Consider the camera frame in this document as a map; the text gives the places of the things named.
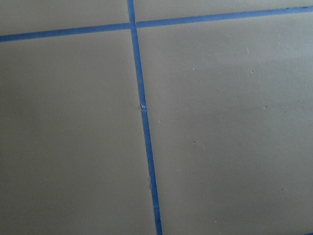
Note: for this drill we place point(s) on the brown paper table cover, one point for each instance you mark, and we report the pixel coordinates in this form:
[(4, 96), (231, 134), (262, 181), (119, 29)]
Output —
[(156, 117)]

